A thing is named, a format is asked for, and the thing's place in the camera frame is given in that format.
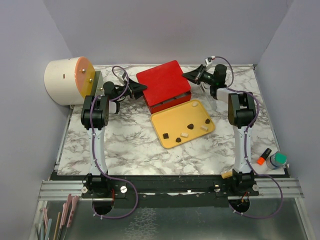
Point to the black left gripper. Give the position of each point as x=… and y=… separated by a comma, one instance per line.
x=133, y=88

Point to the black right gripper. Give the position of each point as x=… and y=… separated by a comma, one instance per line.
x=196, y=75

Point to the clear and metal tongs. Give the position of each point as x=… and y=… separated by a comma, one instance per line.
x=206, y=91

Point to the red chocolate box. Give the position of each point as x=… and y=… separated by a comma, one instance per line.
x=177, y=100

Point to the red box lid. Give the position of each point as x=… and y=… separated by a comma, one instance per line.
x=163, y=82

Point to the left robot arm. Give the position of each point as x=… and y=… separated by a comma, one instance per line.
x=95, y=117

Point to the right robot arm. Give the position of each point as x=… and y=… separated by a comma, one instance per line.
x=243, y=110

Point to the white chocolate piece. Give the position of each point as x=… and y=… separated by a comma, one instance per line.
x=194, y=104
x=204, y=128
x=184, y=135

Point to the grey green drawer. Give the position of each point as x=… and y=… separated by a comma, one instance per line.
x=97, y=84

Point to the yellow plastic tray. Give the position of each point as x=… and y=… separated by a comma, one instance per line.
x=174, y=121

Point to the white cylindrical container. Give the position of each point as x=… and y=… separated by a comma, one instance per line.
x=69, y=81

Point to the orange highlighter pen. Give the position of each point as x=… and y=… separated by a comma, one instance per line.
x=264, y=156

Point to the green lid jar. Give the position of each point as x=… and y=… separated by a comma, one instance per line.
x=276, y=160

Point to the pink tool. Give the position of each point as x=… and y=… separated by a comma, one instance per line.
x=68, y=211

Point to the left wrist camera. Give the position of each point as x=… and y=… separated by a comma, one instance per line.
x=122, y=76

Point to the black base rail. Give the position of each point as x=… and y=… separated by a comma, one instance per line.
x=165, y=182

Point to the aluminium frame rail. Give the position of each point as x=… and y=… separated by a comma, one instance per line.
x=264, y=188

